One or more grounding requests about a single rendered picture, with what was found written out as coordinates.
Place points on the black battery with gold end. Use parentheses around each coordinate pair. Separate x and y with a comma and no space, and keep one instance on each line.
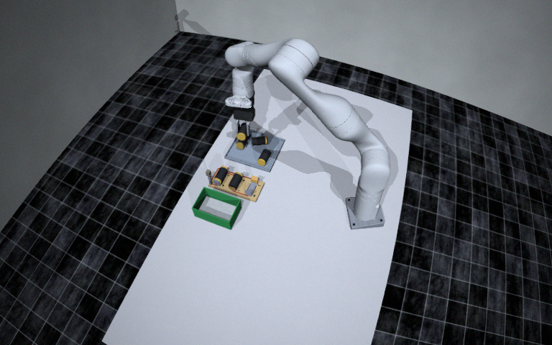
(221,174)
(242,132)
(240,144)
(264,157)
(236,180)
(259,140)

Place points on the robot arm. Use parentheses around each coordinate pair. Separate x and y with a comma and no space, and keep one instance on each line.
(291,64)

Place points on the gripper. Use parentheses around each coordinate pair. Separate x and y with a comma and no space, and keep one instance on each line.
(242,100)

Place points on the green open-top box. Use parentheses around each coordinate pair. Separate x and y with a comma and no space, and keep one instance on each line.
(218,208)

